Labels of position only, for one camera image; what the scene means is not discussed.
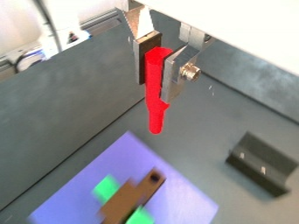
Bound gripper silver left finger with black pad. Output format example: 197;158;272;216
123;5;163;85

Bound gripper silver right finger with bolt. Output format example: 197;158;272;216
160;24;215;103

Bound red hexagonal peg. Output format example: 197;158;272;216
144;47;173;135

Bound purple board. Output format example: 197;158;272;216
28;132;219;224

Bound green square patch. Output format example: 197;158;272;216
92;175;155;224

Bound brown wooden block with hole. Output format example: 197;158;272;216
97;168;165;224

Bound white robot base with cables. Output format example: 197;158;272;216
0;0;128;79

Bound black angle bracket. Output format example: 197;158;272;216
225;132;299;197

